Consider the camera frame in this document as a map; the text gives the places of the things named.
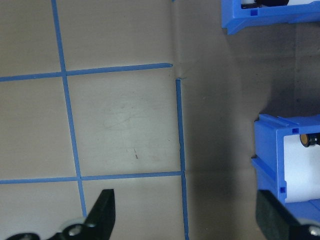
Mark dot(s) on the blue bin with capacitors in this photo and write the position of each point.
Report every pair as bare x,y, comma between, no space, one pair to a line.
267,150

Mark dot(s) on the white foam bin liner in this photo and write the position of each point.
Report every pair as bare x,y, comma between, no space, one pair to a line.
300,172

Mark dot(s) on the dark cylindrical capacitor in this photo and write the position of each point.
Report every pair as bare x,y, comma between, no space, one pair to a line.
306,140

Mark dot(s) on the blue bin with colourful parts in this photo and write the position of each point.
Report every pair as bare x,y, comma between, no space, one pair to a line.
250,21

